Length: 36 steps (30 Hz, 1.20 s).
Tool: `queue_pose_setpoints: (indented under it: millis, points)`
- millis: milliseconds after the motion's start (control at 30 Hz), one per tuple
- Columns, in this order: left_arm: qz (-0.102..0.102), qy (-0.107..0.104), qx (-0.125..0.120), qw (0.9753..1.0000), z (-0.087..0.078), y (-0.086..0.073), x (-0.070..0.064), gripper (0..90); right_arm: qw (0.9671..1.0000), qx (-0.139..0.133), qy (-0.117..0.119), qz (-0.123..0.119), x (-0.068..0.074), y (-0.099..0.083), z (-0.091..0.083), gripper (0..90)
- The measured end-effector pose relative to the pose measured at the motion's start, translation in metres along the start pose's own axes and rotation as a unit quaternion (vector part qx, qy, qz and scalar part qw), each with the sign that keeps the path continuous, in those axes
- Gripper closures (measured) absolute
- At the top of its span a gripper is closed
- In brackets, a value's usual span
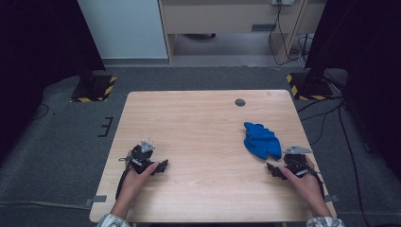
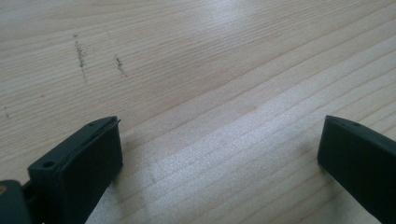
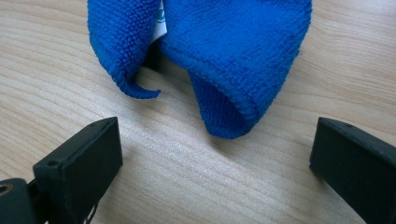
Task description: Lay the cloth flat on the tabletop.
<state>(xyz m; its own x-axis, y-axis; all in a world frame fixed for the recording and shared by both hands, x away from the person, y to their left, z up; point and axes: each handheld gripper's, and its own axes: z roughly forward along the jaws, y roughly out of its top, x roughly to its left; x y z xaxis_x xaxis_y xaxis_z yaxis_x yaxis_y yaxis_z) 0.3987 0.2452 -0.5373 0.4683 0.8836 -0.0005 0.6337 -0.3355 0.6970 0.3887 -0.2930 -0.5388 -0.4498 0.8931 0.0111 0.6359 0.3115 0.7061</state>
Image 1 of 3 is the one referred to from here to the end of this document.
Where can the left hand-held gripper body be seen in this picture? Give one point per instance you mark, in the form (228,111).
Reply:
(140,158)

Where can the white power strip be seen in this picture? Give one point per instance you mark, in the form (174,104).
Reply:
(282,2)

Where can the black floor tape mark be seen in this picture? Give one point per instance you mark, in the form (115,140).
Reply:
(108,126)

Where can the white cabinet panel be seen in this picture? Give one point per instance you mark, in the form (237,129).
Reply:
(123,28)

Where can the grey round table grommet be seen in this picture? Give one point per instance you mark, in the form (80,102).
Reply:
(240,102)

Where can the person's right hand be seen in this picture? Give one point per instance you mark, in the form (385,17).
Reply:
(307,187)

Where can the blue cloth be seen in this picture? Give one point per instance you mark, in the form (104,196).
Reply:
(260,142)

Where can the black curtain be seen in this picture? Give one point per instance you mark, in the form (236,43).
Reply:
(38,47)
(372,63)

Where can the grey rectangular desk label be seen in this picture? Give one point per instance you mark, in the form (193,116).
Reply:
(263,27)

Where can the black yellow striped stand base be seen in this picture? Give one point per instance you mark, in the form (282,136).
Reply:
(310,90)
(94,90)

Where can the grey tape piece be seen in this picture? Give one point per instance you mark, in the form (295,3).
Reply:
(98,199)
(333,198)

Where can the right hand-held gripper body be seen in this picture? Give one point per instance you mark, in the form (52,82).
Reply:
(294,162)

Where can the beige wooden desk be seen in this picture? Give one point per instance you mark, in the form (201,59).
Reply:
(220,17)

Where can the person's left hand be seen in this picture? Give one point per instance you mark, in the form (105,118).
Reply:
(134,184)

